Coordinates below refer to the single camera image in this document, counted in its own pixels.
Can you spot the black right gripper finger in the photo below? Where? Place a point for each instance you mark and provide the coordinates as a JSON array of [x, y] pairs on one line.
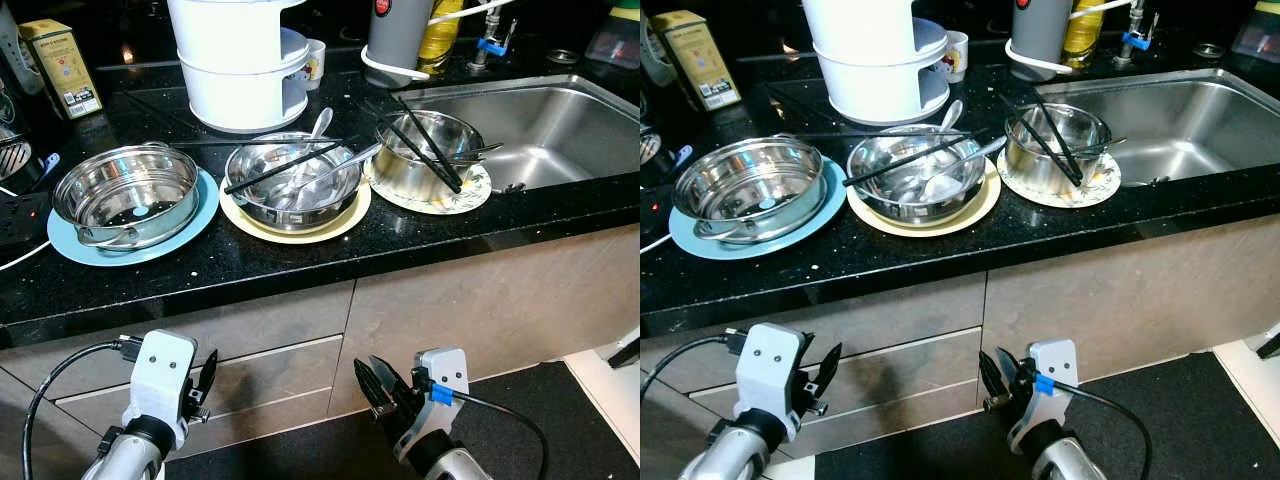
[[991, 385], [390, 377], [370, 392], [1012, 370]]

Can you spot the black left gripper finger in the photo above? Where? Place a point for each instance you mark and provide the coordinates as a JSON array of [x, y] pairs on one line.
[[828, 372], [207, 378]]

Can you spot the light blue plate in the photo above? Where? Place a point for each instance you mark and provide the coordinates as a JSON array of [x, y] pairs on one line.
[[200, 225], [825, 215]]

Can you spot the perforated steel steamer pot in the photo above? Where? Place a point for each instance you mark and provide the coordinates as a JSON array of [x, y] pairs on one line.
[[800, 205], [170, 212]]

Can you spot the deep grey drawer front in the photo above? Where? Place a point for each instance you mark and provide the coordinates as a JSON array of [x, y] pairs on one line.
[[900, 385], [270, 390]]

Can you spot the shallow grey drawer front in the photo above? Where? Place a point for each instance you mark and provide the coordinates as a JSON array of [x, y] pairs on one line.
[[880, 310], [250, 320]]

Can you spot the grey stone cabinet front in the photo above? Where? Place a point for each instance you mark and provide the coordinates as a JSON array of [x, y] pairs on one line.
[[1120, 290], [480, 300]]

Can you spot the black floor mat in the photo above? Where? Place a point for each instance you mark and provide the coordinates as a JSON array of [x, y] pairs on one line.
[[560, 420], [1190, 420]]

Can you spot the wide steel bowl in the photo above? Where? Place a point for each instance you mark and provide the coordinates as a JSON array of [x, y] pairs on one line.
[[920, 200], [300, 205]]

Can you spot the floral patterned plate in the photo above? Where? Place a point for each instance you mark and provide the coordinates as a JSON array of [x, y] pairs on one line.
[[1100, 185], [470, 195]]

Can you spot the small steel pot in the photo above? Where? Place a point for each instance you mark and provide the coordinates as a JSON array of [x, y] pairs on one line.
[[1030, 165], [400, 175]]

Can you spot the black power strip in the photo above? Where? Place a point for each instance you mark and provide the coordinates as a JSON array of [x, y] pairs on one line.
[[652, 215], [20, 220]]

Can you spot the white tiered storage rack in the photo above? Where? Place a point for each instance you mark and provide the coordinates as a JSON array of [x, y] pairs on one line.
[[870, 85], [230, 90]]

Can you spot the stainless steel sink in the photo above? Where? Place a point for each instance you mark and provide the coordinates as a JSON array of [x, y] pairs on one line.
[[1190, 125], [560, 130]]

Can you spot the white printed mug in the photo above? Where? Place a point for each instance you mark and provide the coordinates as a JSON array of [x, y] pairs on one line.
[[316, 65], [956, 55]]

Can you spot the steel faucet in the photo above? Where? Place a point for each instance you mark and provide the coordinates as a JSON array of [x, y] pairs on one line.
[[1127, 52], [483, 57]]

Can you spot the grey thermos jug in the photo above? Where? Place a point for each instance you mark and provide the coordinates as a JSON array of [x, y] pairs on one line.
[[395, 40], [1035, 35]]

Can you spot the yellow green tin box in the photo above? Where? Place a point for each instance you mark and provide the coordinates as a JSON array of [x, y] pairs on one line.
[[60, 70], [700, 60]]

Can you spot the yellow oil bottle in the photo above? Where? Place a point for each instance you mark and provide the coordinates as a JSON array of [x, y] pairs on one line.
[[440, 40], [1083, 35]]

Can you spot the round steel countertop cap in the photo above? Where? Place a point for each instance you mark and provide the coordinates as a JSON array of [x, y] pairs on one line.
[[1208, 50], [563, 56]]

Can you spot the grey perforated plastic holder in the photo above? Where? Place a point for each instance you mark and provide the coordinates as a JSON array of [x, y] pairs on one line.
[[655, 50], [20, 50]]

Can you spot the yellow sponge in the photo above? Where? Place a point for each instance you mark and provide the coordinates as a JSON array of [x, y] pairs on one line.
[[1268, 8], [625, 14]]

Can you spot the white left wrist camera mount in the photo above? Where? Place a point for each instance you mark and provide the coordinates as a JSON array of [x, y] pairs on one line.
[[765, 370], [160, 380]]

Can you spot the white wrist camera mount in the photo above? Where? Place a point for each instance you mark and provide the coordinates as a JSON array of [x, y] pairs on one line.
[[445, 372], [1060, 365], [765, 370], [160, 380]]

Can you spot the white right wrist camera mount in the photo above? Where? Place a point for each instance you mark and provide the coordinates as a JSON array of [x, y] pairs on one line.
[[445, 372], [1060, 365]]

